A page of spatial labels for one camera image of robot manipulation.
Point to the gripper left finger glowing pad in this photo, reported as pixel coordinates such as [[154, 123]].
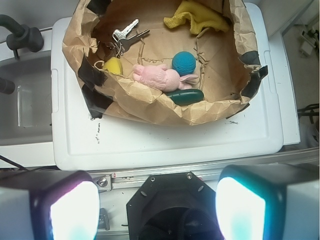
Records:
[[48, 205]]

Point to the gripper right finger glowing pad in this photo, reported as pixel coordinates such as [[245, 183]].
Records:
[[277, 201]]

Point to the yellow cloth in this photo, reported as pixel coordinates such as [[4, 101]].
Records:
[[199, 17]]

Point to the grey sink basin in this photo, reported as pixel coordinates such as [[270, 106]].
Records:
[[26, 113]]

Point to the dark green cucumber toy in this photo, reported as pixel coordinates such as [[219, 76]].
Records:
[[186, 96]]

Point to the yellow sponge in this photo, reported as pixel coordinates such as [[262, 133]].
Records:
[[113, 65]]

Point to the pink plush bunny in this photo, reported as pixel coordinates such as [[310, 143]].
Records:
[[163, 78]]

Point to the blue ball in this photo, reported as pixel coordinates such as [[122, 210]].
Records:
[[184, 63]]

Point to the brown paper bag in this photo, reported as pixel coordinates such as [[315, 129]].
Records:
[[228, 65]]

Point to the silver key bunch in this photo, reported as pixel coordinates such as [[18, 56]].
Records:
[[121, 41]]

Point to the black faucet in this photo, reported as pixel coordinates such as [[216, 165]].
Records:
[[22, 36]]

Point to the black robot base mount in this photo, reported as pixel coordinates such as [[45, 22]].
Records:
[[176, 206]]

